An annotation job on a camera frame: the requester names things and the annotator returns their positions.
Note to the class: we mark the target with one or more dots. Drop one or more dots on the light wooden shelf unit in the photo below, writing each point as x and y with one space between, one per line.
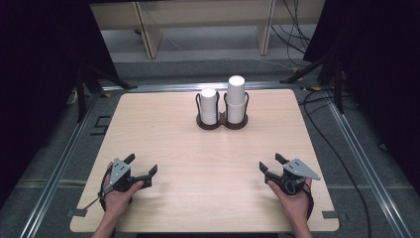
204 13

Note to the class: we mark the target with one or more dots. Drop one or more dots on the tall stack of white cups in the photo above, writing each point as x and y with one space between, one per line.
236 99

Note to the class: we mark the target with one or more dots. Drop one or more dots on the short stack of white cups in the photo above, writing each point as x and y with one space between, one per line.
209 105

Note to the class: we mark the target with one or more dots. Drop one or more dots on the dark curtain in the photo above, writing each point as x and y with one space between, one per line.
39 66
379 66

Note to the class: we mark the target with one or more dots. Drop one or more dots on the person's right hand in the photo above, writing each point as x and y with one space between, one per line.
297 205

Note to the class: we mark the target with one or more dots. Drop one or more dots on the black tripod stand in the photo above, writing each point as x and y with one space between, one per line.
330 66
82 89

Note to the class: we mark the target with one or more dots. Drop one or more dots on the black double cup holder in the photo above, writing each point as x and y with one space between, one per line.
222 123

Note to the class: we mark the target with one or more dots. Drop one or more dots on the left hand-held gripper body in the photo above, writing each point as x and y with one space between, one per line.
119 172

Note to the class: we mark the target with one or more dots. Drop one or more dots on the metal floor rail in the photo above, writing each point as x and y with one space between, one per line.
56 172
369 165

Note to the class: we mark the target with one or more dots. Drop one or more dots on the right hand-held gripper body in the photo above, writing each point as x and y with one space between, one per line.
297 170

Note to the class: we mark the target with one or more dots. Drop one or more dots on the person's left hand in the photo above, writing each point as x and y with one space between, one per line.
117 202

